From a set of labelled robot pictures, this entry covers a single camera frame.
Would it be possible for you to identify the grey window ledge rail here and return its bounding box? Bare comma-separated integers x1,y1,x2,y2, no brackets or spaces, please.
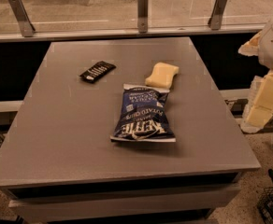
0,23,265,43

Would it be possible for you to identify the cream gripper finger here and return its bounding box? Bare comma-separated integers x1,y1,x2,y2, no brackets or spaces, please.
238,32,261,56

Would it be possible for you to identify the right metal rail bracket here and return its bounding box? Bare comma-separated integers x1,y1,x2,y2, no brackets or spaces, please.
208,0,228,30

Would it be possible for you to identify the yellow sponge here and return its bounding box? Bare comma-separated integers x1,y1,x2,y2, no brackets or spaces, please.
145,63,180,89

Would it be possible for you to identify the blue Kettle chips bag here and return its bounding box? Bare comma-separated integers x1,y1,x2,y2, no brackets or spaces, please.
110,84,176,142

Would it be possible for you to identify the metal rail bracket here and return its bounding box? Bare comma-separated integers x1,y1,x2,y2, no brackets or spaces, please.
208,0,228,30
137,0,148,33
8,0,35,37

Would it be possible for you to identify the black wire basket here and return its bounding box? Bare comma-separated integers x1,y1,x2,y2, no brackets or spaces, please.
257,187,273,224

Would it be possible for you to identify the grey table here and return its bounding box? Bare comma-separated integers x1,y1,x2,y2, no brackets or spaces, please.
0,37,259,224

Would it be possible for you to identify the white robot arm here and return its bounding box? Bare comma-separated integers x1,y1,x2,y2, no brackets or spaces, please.
238,15,273,69

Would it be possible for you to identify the middle metal rail bracket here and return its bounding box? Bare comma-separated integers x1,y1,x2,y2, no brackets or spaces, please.
137,0,148,33

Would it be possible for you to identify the black snack bar wrapper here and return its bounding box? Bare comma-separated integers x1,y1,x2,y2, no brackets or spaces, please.
79,61,116,83

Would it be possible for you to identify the left metal rail bracket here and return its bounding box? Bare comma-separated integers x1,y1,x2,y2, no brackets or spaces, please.
8,0,35,37

